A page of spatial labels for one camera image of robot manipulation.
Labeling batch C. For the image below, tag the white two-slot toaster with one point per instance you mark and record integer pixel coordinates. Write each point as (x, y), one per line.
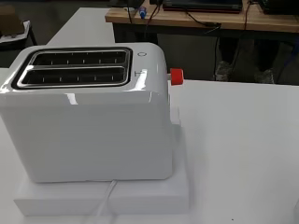
(90, 133)

